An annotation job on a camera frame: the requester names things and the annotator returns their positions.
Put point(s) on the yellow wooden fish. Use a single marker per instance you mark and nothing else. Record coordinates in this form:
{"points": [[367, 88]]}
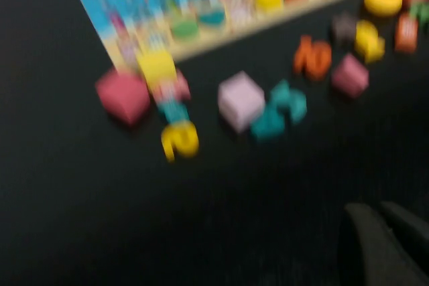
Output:
{"points": [[368, 39]]}

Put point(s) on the pink number one piece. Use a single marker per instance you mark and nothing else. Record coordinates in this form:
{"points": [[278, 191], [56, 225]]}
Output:
{"points": [[350, 75]]}

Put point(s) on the green number three piece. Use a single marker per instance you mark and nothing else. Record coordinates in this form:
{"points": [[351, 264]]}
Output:
{"points": [[420, 13]]}

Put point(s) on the teal heart piece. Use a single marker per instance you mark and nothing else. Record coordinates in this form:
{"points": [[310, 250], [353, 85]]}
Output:
{"points": [[212, 18]]}

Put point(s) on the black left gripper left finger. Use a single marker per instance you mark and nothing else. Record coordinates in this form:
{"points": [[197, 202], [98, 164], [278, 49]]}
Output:
{"points": [[368, 252]]}

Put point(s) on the teal wooden fish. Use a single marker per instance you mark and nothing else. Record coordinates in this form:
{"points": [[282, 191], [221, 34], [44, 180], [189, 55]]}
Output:
{"points": [[171, 112]]}

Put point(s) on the pink wooden fish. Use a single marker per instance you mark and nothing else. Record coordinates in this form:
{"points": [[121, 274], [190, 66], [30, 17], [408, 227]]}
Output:
{"points": [[179, 86]]}

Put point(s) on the orange wooden fish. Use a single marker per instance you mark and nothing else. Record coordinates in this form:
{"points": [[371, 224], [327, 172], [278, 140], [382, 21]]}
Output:
{"points": [[406, 33]]}

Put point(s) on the orange number ten piece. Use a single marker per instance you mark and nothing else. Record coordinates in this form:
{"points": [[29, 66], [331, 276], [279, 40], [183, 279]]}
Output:
{"points": [[316, 60]]}

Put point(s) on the dark pink foam block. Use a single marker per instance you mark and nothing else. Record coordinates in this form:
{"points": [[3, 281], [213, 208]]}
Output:
{"points": [[122, 98]]}

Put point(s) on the light pink foam cube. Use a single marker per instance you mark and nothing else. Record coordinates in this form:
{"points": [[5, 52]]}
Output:
{"points": [[239, 100]]}

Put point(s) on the green circle piece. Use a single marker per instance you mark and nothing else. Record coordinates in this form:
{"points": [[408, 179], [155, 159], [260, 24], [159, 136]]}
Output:
{"points": [[184, 29]]}

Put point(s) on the teal number four piece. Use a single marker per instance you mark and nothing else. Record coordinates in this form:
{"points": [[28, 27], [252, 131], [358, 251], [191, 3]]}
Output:
{"points": [[268, 125]]}

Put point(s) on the yellow foam cube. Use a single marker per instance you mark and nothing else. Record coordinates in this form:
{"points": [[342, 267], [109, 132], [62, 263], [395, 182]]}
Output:
{"points": [[157, 68]]}

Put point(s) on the colourful wooden puzzle board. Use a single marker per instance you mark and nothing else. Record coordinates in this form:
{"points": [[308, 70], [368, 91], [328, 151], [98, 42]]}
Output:
{"points": [[140, 1]]}

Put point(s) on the brown star piece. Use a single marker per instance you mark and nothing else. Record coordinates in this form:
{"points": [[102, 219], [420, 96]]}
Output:
{"points": [[344, 28]]}

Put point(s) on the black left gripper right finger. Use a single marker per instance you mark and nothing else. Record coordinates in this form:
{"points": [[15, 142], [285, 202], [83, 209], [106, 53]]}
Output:
{"points": [[412, 232]]}

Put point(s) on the yellow number six piece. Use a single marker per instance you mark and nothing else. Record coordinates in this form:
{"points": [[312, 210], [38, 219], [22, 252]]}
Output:
{"points": [[189, 140]]}

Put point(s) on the teal number two piece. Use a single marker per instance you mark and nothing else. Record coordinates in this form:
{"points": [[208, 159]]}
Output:
{"points": [[295, 103]]}

